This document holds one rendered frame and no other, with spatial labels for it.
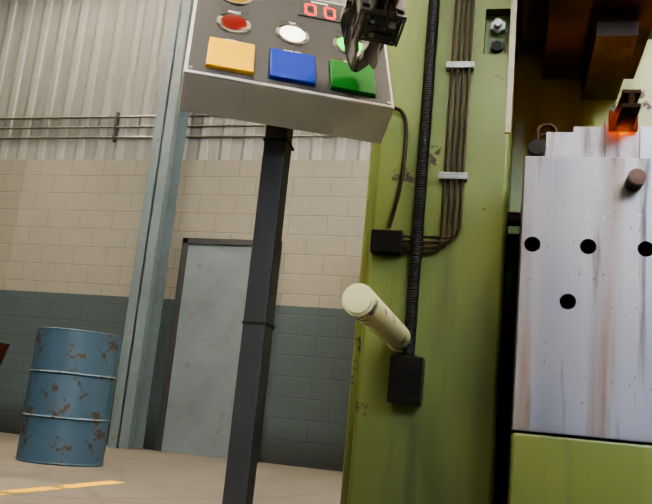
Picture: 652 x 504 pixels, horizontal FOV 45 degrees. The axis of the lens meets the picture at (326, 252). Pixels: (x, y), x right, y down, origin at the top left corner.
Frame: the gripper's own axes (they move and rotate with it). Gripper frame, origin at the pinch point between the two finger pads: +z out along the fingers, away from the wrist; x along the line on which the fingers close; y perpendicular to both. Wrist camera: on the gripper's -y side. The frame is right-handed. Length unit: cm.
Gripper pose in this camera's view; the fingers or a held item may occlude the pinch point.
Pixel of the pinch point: (356, 61)
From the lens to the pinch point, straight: 132.3
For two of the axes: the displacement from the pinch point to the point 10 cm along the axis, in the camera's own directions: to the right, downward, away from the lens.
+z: -2.3, 6.4, 7.3
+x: 9.7, 1.3, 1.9
